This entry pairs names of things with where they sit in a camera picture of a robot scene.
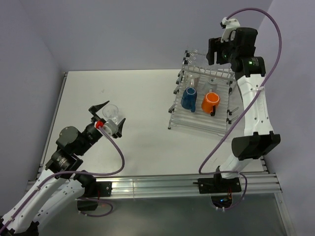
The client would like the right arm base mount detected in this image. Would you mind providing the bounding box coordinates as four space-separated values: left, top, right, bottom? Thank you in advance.
193 174 242 208

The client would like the aluminium mounting rail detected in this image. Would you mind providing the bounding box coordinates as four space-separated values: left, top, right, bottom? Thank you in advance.
27 173 282 202

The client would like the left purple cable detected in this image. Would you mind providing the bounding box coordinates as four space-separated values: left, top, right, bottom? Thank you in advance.
0 127 125 227

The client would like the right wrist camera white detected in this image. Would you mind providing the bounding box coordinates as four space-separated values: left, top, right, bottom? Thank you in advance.
220 17 240 43

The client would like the purple cable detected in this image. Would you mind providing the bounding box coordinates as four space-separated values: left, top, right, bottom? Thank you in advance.
198 7 283 210
0 127 125 227

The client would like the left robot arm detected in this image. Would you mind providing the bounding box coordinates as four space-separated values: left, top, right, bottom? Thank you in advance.
0 103 125 236

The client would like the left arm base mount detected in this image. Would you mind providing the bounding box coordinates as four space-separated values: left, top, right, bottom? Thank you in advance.
68 181 114 218

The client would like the orange plastic mug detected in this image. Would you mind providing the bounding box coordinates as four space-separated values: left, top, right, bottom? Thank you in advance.
201 92 221 117

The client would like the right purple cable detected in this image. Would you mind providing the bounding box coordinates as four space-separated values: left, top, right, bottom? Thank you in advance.
198 7 283 210

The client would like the clear glass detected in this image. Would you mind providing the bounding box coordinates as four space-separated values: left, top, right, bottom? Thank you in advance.
102 104 120 124
193 54 209 68

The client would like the dark blue cup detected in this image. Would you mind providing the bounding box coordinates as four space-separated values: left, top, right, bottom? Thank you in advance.
181 87 197 113

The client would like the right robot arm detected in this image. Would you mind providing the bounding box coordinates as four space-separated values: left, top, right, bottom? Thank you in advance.
207 27 281 192

